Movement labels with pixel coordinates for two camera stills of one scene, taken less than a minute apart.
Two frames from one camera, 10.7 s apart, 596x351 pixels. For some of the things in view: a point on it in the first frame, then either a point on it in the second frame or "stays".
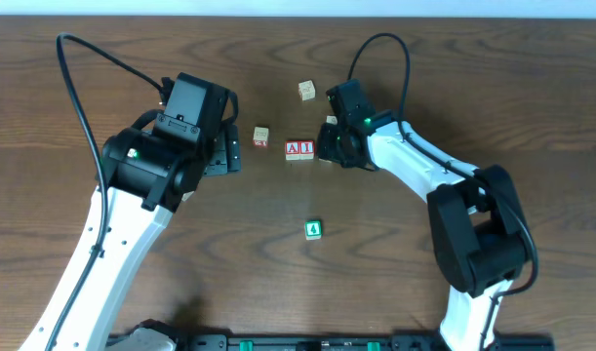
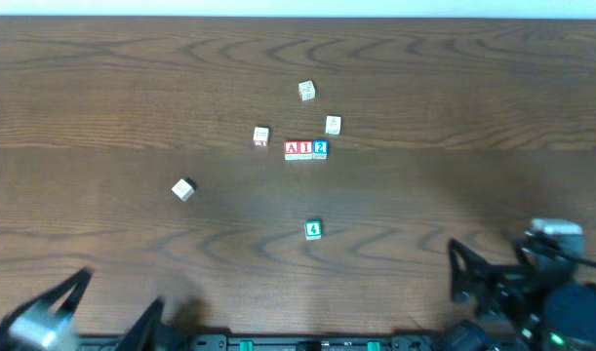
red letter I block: (306, 149) stays
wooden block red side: (260, 136) stays
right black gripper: (328, 146) → (496, 286)
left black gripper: (227, 150) → (144, 327)
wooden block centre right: (332, 119) stays
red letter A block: (293, 150) stays
